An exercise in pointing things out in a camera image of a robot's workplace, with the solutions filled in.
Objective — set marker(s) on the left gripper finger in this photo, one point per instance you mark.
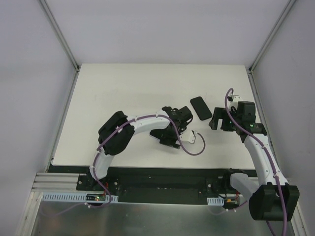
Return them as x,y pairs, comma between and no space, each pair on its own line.
170,143
160,134

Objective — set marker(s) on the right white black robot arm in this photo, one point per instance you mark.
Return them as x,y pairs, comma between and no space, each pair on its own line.
272,198

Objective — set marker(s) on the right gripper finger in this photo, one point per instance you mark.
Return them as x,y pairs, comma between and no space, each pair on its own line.
213,124
218,113

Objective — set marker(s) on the right white cable duct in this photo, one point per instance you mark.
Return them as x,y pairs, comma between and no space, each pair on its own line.
215,201

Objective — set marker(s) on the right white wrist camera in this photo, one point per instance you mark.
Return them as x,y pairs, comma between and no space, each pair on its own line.
234,99

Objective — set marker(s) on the left white cable duct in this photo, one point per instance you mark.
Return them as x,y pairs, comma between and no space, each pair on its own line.
79,197

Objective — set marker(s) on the white cable duct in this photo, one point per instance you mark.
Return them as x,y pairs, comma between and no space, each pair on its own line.
215,201
79,197

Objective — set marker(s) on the right aluminium frame post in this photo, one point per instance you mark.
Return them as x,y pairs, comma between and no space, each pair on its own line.
272,34

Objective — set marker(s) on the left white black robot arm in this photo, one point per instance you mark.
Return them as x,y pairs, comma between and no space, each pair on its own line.
116,133

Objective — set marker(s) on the aluminium frame post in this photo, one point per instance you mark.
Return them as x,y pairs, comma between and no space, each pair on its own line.
272,34
58,33

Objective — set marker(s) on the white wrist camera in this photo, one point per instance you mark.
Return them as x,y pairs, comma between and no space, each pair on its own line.
234,99
189,136

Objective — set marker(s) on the aluminium rail profile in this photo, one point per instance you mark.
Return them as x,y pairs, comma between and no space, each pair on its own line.
64,182

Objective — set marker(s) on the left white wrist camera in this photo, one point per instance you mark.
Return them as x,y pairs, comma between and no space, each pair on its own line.
189,136

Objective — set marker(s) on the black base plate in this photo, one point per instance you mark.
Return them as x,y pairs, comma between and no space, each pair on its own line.
156,185

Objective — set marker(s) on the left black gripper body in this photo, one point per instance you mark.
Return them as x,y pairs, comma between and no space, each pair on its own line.
166,135

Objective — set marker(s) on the reflective metal sheet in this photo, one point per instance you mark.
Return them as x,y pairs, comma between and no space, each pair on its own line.
123,219

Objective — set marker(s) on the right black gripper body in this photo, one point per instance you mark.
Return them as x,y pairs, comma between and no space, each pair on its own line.
220,118

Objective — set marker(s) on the left aluminium frame post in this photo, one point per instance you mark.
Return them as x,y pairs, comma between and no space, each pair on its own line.
58,33

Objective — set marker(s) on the black smartphone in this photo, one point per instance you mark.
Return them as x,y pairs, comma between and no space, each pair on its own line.
201,108

